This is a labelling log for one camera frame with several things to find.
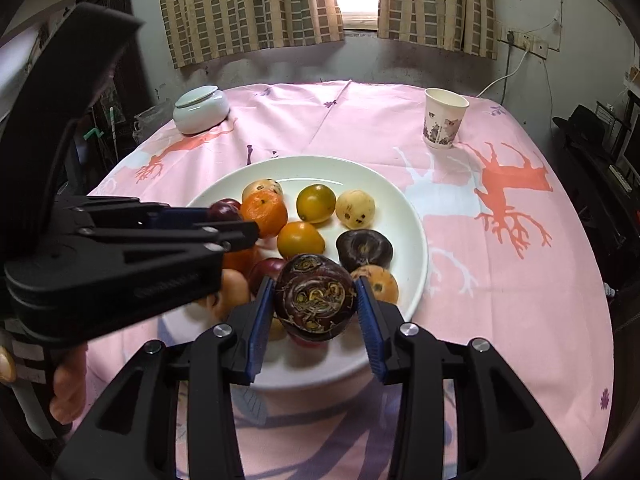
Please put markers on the person's left hand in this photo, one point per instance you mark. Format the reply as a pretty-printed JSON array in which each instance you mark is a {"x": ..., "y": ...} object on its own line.
[{"x": 70, "y": 385}]

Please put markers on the striped pepino melon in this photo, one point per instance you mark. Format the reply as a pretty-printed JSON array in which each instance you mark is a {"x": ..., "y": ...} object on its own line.
[{"x": 232, "y": 290}]

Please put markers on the pink printed tablecloth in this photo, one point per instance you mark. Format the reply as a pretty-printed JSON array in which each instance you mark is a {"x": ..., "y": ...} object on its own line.
[{"x": 500, "y": 285}]

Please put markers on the brown wrinkled passion fruit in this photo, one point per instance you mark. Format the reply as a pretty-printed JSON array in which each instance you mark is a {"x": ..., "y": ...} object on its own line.
[{"x": 315, "y": 302}]

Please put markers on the tangerine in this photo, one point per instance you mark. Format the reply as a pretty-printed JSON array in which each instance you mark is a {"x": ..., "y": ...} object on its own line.
[
  {"x": 240, "y": 260},
  {"x": 265, "y": 215}
]

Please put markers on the green plastic hook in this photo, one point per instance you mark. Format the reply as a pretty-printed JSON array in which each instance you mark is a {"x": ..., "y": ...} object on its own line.
[{"x": 95, "y": 136}]

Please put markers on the yellow fruit with dark hollow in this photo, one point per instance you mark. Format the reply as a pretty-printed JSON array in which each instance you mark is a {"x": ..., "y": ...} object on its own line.
[{"x": 377, "y": 282}]

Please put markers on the pale yellow spotted fruit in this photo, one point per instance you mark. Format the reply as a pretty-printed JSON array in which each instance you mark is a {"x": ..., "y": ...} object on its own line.
[
  {"x": 355, "y": 208},
  {"x": 262, "y": 190}
]

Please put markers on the white lidded jar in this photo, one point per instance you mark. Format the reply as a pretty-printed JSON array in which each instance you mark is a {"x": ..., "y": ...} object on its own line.
[{"x": 200, "y": 110}]

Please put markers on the printed paper cup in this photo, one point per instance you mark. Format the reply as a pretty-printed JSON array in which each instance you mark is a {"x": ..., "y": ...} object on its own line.
[{"x": 442, "y": 120}]

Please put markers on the checked beige curtain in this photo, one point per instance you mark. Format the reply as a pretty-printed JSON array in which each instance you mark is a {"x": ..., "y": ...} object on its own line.
[
  {"x": 240, "y": 5},
  {"x": 435, "y": 5}
]

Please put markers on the wall power socket strip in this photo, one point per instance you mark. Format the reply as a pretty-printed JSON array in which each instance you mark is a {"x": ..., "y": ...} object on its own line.
[{"x": 530, "y": 44}]

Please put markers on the clear plastic container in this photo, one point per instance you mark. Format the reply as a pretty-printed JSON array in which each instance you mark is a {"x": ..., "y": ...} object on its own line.
[{"x": 147, "y": 122}]

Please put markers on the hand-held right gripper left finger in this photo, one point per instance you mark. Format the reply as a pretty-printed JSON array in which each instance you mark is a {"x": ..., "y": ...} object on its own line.
[{"x": 260, "y": 330}]

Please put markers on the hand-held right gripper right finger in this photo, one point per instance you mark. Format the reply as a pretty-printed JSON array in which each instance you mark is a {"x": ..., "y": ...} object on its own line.
[{"x": 370, "y": 330}]

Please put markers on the black hat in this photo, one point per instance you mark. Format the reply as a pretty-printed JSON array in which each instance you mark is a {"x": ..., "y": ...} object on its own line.
[{"x": 582, "y": 120}]

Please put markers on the yellow-green round fruit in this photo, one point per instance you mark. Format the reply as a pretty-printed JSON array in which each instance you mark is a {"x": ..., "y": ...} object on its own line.
[{"x": 315, "y": 203}]

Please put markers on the white oval plate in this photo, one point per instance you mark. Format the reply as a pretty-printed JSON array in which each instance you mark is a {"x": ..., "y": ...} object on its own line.
[{"x": 400, "y": 240}]

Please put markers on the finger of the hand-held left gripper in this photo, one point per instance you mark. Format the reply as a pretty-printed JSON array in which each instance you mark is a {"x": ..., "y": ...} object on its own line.
[
  {"x": 215, "y": 237},
  {"x": 170, "y": 215}
]

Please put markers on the dark purple wrinkled fruit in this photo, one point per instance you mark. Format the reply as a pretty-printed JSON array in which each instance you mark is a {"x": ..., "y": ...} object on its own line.
[{"x": 363, "y": 249}]

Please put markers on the orange-yellow round fruit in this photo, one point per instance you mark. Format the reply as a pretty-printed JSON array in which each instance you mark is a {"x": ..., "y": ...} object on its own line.
[{"x": 300, "y": 239}]

